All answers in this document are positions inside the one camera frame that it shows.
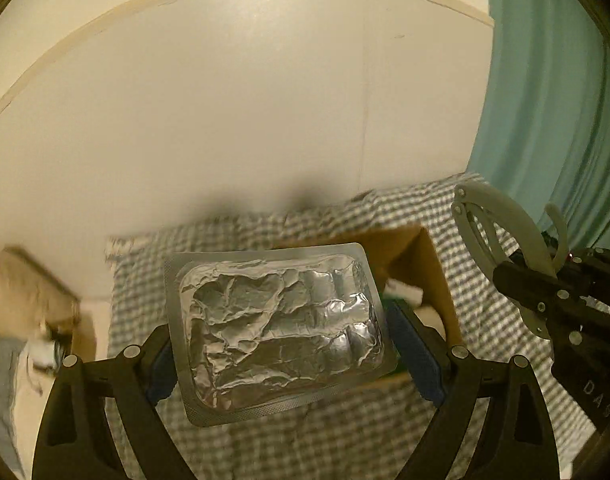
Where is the grey-green folding clothes hanger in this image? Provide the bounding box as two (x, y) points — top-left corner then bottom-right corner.
(450, 180), (571, 340)

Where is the silver foil blister pack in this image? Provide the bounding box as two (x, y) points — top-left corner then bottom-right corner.
(164, 243), (396, 427)

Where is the white cloth on floor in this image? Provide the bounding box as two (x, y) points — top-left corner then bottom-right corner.
(28, 339), (66, 375)

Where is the small brown bedside box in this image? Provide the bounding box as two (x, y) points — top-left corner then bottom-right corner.
(48, 312), (97, 362)

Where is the green 999 medicine box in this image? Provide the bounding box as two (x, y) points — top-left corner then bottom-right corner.
(383, 278), (424, 310)

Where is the teal curtain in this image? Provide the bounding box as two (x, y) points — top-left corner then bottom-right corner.
(468, 0), (610, 249)

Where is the brown cardboard box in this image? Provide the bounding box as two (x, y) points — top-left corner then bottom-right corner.
(275, 224), (463, 391)

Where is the grey white checkered bed sheet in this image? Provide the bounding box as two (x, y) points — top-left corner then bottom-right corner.
(106, 174), (593, 479)

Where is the white headboard panel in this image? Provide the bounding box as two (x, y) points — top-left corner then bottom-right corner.
(0, 0), (494, 297)

